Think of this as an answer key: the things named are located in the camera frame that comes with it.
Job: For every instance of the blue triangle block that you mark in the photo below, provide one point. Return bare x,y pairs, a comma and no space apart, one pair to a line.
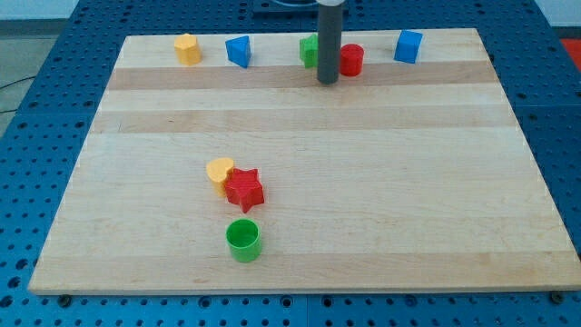
239,50

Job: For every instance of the red star block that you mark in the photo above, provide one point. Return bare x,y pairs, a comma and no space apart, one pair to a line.
244,188

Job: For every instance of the blue cube block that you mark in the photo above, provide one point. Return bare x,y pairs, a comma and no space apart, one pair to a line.
407,47

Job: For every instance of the green star block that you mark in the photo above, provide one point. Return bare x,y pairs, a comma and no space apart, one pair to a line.
309,51

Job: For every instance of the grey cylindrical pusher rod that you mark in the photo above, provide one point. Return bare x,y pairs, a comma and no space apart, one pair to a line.
330,19

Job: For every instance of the yellow heart block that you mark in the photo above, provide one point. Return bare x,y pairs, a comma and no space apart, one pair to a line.
218,171

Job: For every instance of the red cylinder block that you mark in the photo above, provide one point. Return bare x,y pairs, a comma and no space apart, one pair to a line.
351,59

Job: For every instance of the yellow hexagon block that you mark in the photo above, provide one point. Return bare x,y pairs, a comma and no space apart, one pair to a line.
187,49

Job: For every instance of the wooden board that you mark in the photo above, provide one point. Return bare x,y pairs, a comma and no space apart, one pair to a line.
405,178

